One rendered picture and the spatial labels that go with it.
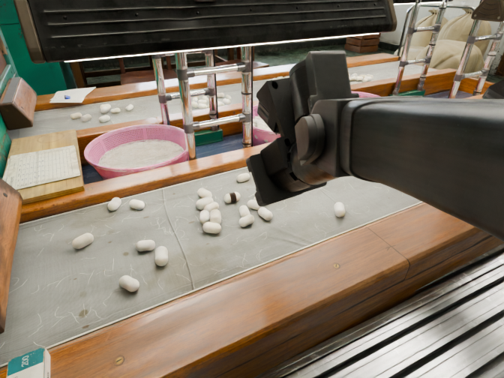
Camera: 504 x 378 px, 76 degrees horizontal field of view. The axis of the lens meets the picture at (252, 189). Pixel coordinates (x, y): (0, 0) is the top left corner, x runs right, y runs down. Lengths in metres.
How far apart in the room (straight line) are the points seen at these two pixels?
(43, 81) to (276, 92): 2.98
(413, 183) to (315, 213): 0.47
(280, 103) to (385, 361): 0.39
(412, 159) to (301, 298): 0.32
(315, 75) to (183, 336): 0.33
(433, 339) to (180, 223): 0.46
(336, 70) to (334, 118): 0.10
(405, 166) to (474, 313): 0.50
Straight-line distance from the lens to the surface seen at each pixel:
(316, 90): 0.33
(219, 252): 0.56
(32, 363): 0.46
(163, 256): 0.54
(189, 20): 0.53
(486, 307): 0.69
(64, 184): 0.76
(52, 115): 1.31
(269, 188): 0.41
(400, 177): 0.20
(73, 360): 0.46
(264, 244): 0.57
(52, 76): 3.28
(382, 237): 0.59
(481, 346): 0.63
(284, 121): 0.38
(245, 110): 0.80
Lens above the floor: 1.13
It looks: 33 degrees down
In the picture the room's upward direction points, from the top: straight up
